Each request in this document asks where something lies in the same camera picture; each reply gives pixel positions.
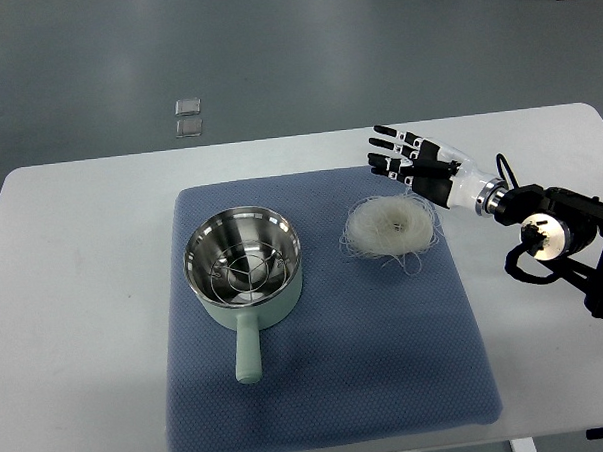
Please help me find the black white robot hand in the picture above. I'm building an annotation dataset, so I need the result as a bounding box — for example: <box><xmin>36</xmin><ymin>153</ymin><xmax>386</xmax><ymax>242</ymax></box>
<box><xmin>368</xmin><ymin>125</ymin><xmax>508</xmax><ymax>216</ymax></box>

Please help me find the white vermicelli nest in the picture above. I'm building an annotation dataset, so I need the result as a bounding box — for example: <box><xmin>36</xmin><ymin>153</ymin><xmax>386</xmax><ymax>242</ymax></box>
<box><xmin>339</xmin><ymin>192</ymin><xmax>439</xmax><ymax>276</ymax></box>

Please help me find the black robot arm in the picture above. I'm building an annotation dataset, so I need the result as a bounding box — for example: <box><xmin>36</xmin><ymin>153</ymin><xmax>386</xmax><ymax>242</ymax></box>
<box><xmin>486</xmin><ymin>185</ymin><xmax>603</xmax><ymax>320</ymax></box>

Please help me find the mint green steel pot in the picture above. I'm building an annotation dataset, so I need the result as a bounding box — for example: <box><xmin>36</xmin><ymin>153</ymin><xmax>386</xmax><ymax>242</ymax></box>
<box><xmin>184</xmin><ymin>206</ymin><xmax>303</xmax><ymax>385</ymax></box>

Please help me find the blue textured mat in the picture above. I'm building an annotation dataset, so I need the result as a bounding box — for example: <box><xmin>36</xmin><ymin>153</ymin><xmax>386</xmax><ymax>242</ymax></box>
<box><xmin>166</xmin><ymin>167</ymin><xmax>502</xmax><ymax>452</ymax></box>

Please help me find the upper floor socket plate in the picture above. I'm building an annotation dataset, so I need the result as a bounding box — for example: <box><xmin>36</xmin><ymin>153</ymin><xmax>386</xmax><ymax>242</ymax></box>
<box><xmin>174</xmin><ymin>97</ymin><xmax>201</xmax><ymax>116</ymax></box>

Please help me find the white table leg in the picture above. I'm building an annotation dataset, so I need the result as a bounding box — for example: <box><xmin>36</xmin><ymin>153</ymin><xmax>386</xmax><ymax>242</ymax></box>
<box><xmin>509</xmin><ymin>437</ymin><xmax>538</xmax><ymax>452</ymax></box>

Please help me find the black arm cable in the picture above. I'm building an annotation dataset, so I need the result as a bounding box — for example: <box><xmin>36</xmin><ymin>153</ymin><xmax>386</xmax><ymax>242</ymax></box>
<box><xmin>494</xmin><ymin>152</ymin><xmax>522</xmax><ymax>188</ymax></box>

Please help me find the wire steamer rack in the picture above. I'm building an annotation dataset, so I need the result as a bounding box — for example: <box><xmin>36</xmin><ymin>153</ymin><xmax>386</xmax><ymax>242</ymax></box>
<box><xmin>209</xmin><ymin>240</ymin><xmax>289</xmax><ymax>306</ymax></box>

